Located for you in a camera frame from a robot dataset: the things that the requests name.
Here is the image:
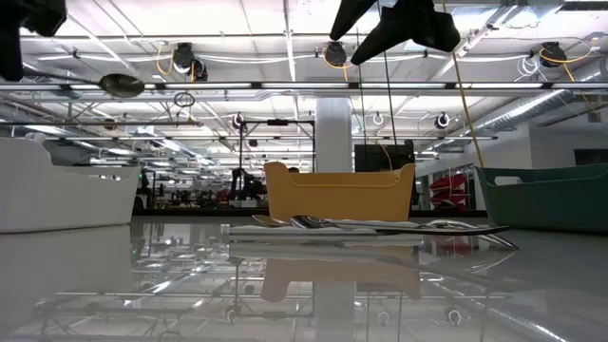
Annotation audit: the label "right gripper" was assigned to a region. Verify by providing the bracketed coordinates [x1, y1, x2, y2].
[329, 0, 462, 67]

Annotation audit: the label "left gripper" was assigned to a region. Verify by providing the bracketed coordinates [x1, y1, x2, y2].
[0, 0, 67, 83]

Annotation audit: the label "black spoon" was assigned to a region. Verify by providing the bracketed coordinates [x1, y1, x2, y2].
[21, 68, 146, 100]

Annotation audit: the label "white building pillar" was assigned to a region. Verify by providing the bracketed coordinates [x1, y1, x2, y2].
[314, 97, 354, 174]

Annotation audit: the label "white plastic bin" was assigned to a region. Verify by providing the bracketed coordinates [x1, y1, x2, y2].
[0, 137, 143, 234]

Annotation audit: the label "red storage bin rack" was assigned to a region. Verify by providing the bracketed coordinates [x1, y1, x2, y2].
[428, 172, 470, 200]

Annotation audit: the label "orange plastic bin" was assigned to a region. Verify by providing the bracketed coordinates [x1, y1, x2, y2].
[263, 161, 417, 222]

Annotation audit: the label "distant black robot arms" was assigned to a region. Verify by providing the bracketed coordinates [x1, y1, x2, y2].
[227, 165, 265, 201]

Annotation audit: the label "teal plastic bin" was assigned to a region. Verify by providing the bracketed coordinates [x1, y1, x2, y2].
[475, 162, 608, 234]

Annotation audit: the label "black ceiling cable reel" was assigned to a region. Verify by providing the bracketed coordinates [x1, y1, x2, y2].
[324, 41, 349, 68]
[170, 41, 210, 83]
[539, 41, 569, 68]

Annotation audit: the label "yellow hanging cable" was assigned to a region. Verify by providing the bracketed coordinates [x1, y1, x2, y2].
[450, 47, 485, 168]

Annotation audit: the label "black metal station frame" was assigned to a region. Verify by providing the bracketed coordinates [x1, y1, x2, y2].
[238, 118, 317, 184]

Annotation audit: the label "long ceiling light rail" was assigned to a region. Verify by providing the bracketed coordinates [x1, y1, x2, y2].
[0, 81, 608, 92]

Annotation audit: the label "black hanging cable loop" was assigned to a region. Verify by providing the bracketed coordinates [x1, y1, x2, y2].
[173, 90, 197, 108]

